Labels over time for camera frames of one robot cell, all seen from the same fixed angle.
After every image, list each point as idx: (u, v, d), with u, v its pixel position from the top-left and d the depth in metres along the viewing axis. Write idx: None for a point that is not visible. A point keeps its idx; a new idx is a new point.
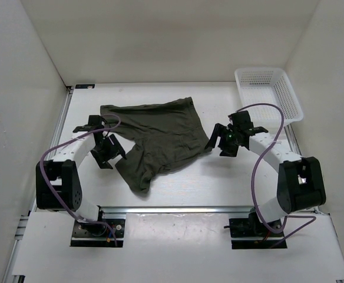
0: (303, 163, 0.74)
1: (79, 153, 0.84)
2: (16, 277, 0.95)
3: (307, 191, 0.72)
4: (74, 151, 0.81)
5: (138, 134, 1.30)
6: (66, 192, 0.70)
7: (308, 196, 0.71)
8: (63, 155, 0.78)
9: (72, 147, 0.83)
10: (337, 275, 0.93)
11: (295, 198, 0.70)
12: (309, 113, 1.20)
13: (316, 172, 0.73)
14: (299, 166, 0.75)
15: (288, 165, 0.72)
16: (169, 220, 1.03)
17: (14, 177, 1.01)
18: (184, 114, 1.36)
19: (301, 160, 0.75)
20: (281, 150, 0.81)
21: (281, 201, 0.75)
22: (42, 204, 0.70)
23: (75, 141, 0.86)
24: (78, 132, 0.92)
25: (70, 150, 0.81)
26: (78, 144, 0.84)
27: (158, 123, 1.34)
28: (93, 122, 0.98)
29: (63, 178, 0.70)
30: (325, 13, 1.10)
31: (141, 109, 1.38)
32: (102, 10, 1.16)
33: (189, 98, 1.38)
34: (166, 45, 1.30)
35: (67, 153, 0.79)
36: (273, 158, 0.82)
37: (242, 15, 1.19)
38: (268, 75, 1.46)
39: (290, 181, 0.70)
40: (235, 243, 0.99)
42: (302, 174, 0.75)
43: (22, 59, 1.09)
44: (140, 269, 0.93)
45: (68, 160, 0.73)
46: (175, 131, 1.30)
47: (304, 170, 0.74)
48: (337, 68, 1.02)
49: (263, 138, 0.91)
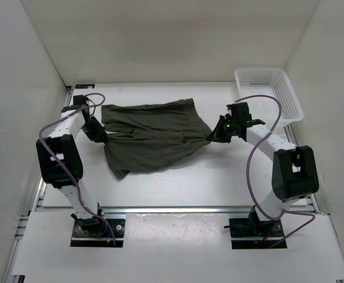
0: (296, 151, 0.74)
1: (72, 129, 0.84)
2: (16, 277, 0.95)
3: (301, 179, 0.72)
4: (69, 127, 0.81)
5: (138, 132, 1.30)
6: (69, 162, 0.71)
7: (302, 183, 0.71)
8: (59, 131, 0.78)
9: (66, 124, 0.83)
10: (337, 275, 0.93)
11: (288, 184, 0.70)
12: (309, 112, 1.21)
13: (310, 158, 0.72)
14: (293, 155, 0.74)
15: (282, 152, 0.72)
16: (169, 220, 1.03)
17: (14, 177, 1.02)
18: (185, 115, 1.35)
19: (295, 148, 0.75)
20: (277, 140, 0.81)
21: (276, 190, 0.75)
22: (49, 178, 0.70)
23: (66, 119, 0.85)
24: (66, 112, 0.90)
25: (63, 126, 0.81)
26: (70, 121, 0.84)
27: (159, 122, 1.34)
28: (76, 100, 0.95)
29: (65, 149, 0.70)
30: (325, 13, 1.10)
31: (142, 109, 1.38)
32: (102, 10, 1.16)
33: (191, 99, 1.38)
34: (166, 45, 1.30)
35: (62, 130, 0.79)
36: (269, 148, 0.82)
37: (242, 15, 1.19)
38: (267, 75, 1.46)
39: (284, 169, 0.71)
40: (235, 243, 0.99)
42: (296, 162, 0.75)
43: (22, 58, 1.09)
44: (139, 269, 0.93)
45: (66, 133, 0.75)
46: (176, 130, 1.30)
47: (298, 158, 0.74)
48: (337, 68, 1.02)
49: (260, 130, 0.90)
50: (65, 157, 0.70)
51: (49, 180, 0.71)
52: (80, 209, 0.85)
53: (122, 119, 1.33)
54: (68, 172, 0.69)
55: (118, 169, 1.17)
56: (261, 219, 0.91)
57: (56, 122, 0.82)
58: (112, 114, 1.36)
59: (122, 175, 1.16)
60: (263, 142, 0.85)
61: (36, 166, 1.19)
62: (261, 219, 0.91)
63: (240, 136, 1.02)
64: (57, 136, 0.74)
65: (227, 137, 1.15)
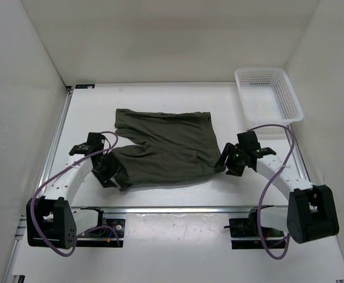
0: (313, 190, 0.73)
1: (73, 183, 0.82)
2: (16, 277, 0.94)
3: (318, 219, 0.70)
4: (68, 184, 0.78)
5: (149, 142, 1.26)
6: (56, 231, 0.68)
7: (319, 224, 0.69)
8: (56, 190, 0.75)
9: (66, 178, 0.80)
10: (337, 275, 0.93)
11: (305, 227, 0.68)
12: (309, 112, 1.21)
13: (328, 199, 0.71)
14: (310, 194, 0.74)
15: (298, 194, 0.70)
16: (169, 220, 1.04)
17: (14, 177, 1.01)
18: (201, 130, 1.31)
19: (311, 187, 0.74)
20: (291, 177, 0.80)
21: (293, 232, 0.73)
22: (36, 242, 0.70)
23: (69, 168, 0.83)
24: (75, 155, 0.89)
25: (63, 182, 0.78)
26: (72, 174, 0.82)
27: (174, 134, 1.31)
28: (93, 137, 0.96)
29: (55, 219, 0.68)
30: (325, 13, 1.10)
31: (157, 118, 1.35)
32: (102, 9, 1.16)
33: (208, 112, 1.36)
34: (166, 45, 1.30)
35: (60, 187, 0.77)
36: (283, 184, 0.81)
37: (241, 15, 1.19)
38: (268, 75, 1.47)
39: (301, 211, 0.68)
40: (235, 243, 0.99)
42: (312, 201, 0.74)
43: (22, 58, 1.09)
44: (139, 269, 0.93)
45: (60, 199, 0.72)
46: (188, 145, 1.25)
47: (315, 197, 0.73)
48: (337, 68, 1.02)
49: (271, 162, 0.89)
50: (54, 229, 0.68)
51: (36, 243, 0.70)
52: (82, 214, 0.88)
53: (134, 125, 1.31)
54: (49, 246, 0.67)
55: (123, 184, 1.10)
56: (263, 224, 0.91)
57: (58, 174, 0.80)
58: (124, 118, 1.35)
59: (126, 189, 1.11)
60: (277, 178, 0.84)
61: (36, 166, 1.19)
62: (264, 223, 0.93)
63: (249, 165, 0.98)
64: (51, 198, 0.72)
65: (238, 166, 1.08)
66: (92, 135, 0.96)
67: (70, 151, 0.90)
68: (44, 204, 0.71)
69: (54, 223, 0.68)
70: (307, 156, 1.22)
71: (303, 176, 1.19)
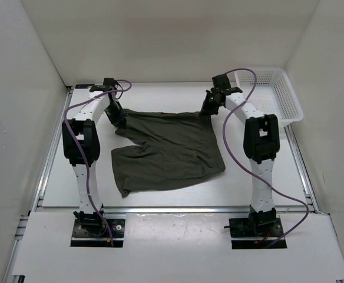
0: (264, 118, 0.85)
1: (96, 112, 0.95)
2: (16, 278, 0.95)
3: (265, 140, 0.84)
4: (92, 112, 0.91)
5: (149, 142, 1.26)
6: (86, 145, 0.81)
7: (265, 143, 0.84)
8: (84, 115, 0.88)
9: (91, 107, 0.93)
10: (337, 275, 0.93)
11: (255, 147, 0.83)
12: (308, 112, 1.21)
13: (274, 125, 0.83)
14: (262, 122, 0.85)
15: (251, 121, 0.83)
16: (169, 220, 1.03)
17: (14, 177, 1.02)
18: (201, 129, 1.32)
19: (264, 117, 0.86)
20: (250, 109, 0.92)
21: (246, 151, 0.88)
22: (69, 153, 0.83)
23: (92, 101, 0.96)
24: (94, 92, 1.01)
25: (89, 110, 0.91)
26: (95, 105, 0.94)
27: (174, 134, 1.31)
28: (109, 81, 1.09)
29: (85, 134, 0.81)
30: (325, 13, 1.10)
31: (156, 118, 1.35)
32: (102, 10, 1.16)
33: None
34: (166, 45, 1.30)
35: (86, 114, 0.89)
36: (242, 116, 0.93)
37: (241, 15, 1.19)
38: (268, 75, 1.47)
39: (251, 133, 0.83)
40: (235, 243, 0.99)
42: (264, 128, 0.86)
43: (22, 59, 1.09)
44: (139, 269, 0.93)
45: (89, 119, 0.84)
46: (188, 145, 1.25)
47: (265, 125, 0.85)
48: (336, 68, 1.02)
49: (237, 98, 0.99)
50: (84, 141, 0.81)
51: (69, 154, 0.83)
52: (85, 198, 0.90)
53: (134, 125, 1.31)
54: (83, 154, 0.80)
55: (123, 186, 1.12)
56: (263, 210, 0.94)
57: (85, 104, 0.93)
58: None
59: (126, 192, 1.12)
60: (239, 111, 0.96)
61: (36, 165, 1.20)
62: (257, 209, 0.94)
63: (220, 103, 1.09)
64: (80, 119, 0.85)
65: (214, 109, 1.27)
66: (108, 79, 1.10)
67: (90, 89, 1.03)
68: (76, 124, 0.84)
69: (85, 137, 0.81)
70: (307, 156, 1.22)
71: (303, 176, 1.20)
